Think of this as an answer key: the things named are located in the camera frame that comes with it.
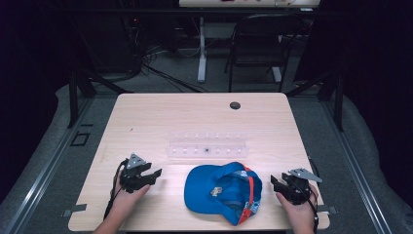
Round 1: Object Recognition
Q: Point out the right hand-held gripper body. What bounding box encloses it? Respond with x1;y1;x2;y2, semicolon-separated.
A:
281;167;323;206

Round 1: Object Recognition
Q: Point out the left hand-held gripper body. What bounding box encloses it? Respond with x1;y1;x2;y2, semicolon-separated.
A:
120;152;154;194

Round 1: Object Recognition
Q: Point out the blue baseball cap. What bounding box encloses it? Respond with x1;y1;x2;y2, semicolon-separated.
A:
183;161;264;227

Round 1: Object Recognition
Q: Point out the person's left hand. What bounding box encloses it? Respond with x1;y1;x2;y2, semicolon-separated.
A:
109;171;152;222

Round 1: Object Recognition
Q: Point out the person's right hand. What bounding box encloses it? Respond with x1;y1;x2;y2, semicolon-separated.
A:
275;183;321;229

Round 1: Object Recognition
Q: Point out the clear acrylic rack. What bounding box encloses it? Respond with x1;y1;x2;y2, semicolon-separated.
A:
166;131;250;161

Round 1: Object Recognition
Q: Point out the black metal stand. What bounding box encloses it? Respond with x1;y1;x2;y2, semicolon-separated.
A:
284;66;346;133
66;61;134;130

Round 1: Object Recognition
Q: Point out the white desk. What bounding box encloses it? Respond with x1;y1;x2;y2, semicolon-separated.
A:
178;0;321;84

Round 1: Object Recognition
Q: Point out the black folding chair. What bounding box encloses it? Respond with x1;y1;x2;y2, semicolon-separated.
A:
223;13;306;94

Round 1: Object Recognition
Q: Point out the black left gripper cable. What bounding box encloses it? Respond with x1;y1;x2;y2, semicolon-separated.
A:
102;158;130;221

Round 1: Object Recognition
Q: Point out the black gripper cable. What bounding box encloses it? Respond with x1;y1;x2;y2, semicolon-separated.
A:
102;158;130;221
306;155;321;234

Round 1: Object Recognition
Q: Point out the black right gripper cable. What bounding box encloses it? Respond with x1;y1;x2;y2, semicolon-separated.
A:
306;155;321;234

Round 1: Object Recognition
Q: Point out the grey table bracket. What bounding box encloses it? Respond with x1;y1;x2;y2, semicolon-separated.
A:
317;205;339;215
60;203;89;218

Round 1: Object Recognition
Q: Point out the grey metal floor rail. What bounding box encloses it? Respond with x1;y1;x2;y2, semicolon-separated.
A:
319;97;394;234
2;97;95;234

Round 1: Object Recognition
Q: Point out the bundle of floor cables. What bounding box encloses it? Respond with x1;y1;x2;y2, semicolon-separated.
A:
118;13;210;94

